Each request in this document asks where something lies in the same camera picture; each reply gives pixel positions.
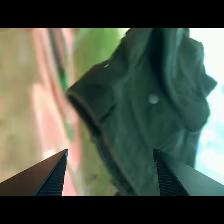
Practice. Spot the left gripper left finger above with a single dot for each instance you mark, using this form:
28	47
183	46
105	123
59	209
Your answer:
43	178

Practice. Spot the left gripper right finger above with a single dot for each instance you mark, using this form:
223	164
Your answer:
180	180

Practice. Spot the dark green garment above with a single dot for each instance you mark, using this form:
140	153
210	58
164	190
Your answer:
146	106

